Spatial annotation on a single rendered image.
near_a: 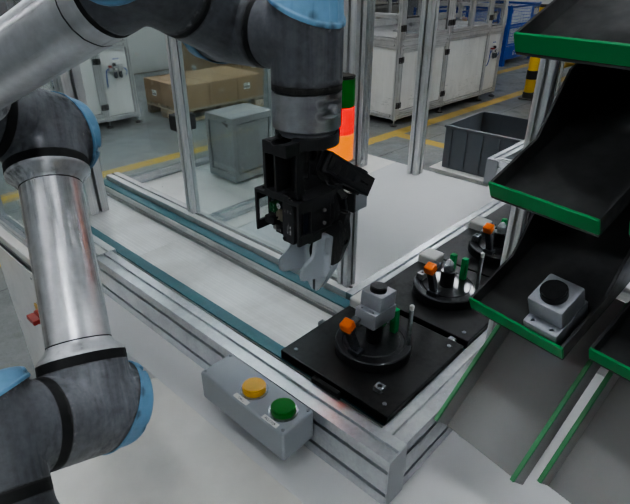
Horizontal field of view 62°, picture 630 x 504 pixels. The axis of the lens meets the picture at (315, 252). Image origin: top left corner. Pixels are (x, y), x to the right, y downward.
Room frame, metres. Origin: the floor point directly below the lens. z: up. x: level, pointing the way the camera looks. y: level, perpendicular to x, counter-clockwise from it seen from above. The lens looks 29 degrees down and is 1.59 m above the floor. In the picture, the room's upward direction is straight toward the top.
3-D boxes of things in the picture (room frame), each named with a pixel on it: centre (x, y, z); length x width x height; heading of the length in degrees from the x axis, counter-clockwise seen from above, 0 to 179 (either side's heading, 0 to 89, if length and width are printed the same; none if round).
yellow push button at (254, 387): (0.66, 0.10, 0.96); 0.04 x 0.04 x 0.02
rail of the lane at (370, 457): (0.84, 0.20, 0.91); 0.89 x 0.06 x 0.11; 47
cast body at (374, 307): (0.77, -0.12, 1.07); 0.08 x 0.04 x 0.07; 137
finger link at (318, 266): (0.55, 0.00, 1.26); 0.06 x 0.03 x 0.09; 137
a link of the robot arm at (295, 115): (0.57, 0.01, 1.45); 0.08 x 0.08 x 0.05
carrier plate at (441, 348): (0.76, -0.11, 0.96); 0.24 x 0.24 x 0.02; 47
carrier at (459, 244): (1.13, -0.45, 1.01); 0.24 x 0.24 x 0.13; 47
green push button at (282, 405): (0.61, 0.05, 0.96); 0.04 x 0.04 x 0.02
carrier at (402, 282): (0.95, -0.28, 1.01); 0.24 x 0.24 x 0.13; 47
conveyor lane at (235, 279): (0.98, 0.10, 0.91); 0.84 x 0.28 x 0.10; 47
